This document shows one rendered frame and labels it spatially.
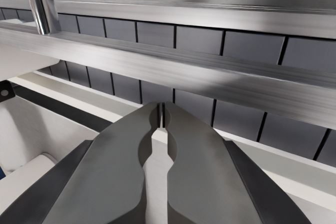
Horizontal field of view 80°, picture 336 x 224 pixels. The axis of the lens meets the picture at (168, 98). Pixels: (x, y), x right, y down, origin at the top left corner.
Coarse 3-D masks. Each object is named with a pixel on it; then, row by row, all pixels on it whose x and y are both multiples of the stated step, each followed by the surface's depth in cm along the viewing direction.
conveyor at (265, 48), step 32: (96, 32) 20; (128, 32) 18; (160, 32) 16; (192, 32) 15; (224, 32) 16; (256, 32) 16; (64, 64) 25; (288, 64) 13; (320, 64) 12; (128, 96) 22; (160, 96) 19; (192, 96) 17; (224, 128) 17; (256, 128) 16; (288, 128) 14; (320, 128) 13; (320, 160) 14
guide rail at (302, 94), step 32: (0, 32) 13; (32, 32) 11; (64, 32) 11; (96, 64) 9; (128, 64) 8; (160, 64) 8; (192, 64) 7; (224, 64) 7; (256, 64) 7; (224, 96) 7; (256, 96) 6; (288, 96) 6; (320, 96) 5
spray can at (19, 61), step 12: (24, 24) 21; (0, 48) 19; (12, 48) 19; (0, 60) 19; (12, 60) 20; (24, 60) 21; (36, 60) 22; (48, 60) 23; (60, 60) 25; (0, 72) 19; (12, 72) 20; (24, 72) 22
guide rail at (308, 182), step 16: (16, 80) 26; (32, 80) 25; (48, 80) 25; (64, 96) 22; (80, 96) 21; (96, 96) 21; (96, 112) 20; (112, 112) 19; (128, 112) 18; (160, 128) 16; (240, 144) 15; (256, 160) 13; (272, 160) 13; (288, 160) 13; (272, 176) 13; (288, 176) 12; (304, 176) 12; (320, 176) 12; (288, 192) 13; (304, 192) 12; (320, 192) 12
